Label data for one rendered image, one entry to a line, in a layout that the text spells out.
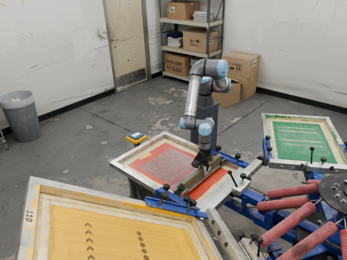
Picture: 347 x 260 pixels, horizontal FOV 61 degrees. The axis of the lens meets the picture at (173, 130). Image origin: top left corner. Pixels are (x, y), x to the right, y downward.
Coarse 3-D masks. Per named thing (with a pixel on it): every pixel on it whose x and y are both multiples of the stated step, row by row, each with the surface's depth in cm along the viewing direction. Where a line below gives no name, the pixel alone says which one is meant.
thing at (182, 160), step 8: (168, 144) 237; (152, 152) 228; (160, 152) 228; (168, 152) 227; (176, 152) 227; (184, 152) 227; (168, 160) 218; (176, 160) 217; (184, 160) 217; (192, 160) 217; (184, 168) 209; (192, 168) 209; (208, 176) 200; (216, 176) 200
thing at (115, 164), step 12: (144, 144) 232; (192, 144) 229; (120, 156) 218; (132, 156) 223; (120, 168) 205; (240, 168) 201; (144, 180) 193; (228, 180) 191; (216, 192) 181; (204, 204) 172
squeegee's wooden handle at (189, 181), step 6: (216, 156) 202; (210, 162) 196; (216, 162) 201; (192, 174) 186; (198, 174) 187; (186, 180) 181; (192, 180) 184; (198, 180) 190; (180, 186) 181; (186, 186) 181
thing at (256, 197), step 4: (244, 192) 172; (248, 192) 172; (252, 192) 172; (236, 196) 176; (240, 196) 174; (244, 196) 171; (248, 196) 170; (252, 196) 170; (256, 196) 169; (260, 196) 169; (248, 200) 171; (252, 200) 169; (256, 200) 167; (260, 200) 166; (252, 204) 170; (256, 204) 168
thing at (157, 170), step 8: (136, 160) 219; (144, 160) 219; (152, 160) 218; (160, 160) 218; (136, 168) 211; (144, 168) 210; (152, 168) 210; (160, 168) 210; (168, 168) 209; (176, 168) 209; (152, 176) 202; (160, 176) 201; (168, 176) 201; (176, 176) 201; (168, 184) 194; (200, 184) 193; (208, 184) 193; (192, 192) 186; (200, 192) 186
